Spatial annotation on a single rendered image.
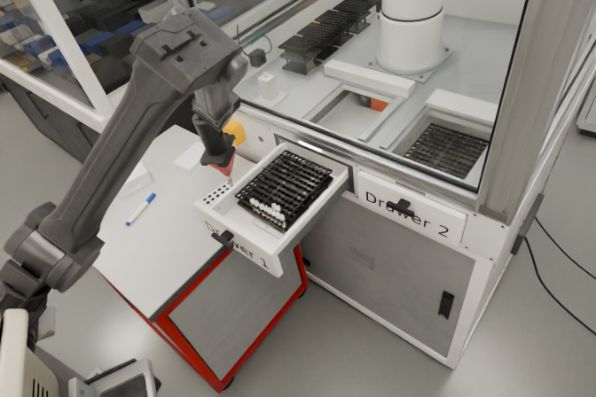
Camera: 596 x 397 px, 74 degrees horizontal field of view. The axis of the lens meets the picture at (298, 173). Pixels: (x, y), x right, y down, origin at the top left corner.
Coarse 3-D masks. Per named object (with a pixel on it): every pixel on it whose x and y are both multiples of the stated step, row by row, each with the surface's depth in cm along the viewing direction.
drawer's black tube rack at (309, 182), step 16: (288, 160) 118; (256, 176) 115; (272, 176) 114; (288, 176) 113; (304, 176) 113; (320, 176) 111; (256, 192) 111; (272, 192) 110; (288, 192) 109; (304, 192) 108; (320, 192) 112; (288, 208) 105; (304, 208) 108; (272, 224) 106; (288, 224) 105
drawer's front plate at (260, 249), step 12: (192, 204) 107; (204, 216) 107; (216, 216) 102; (204, 228) 114; (216, 228) 106; (228, 228) 100; (240, 228) 99; (240, 240) 100; (252, 240) 95; (240, 252) 106; (252, 252) 100; (264, 252) 94; (276, 252) 93; (276, 264) 95; (276, 276) 100
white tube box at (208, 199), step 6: (222, 186) 129; (228, 186) 128; (210, 192) 128; (216, 192) 127; (222, 192) 128; (204, 198) 126; (210, 198) 126; (216, 198) 125; (204, 204) 124; (210, 204) 124
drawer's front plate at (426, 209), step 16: (368, 176) 105; (384, 192) 104; (400, 192) 100; (384, 208) 108; (416, 208) 99; (432, 208) 96; (448, 208) 94; (416, 224) 103; (432, 224) 99; (448, 224) 96; (464, 224) 94; (448, 240) 99
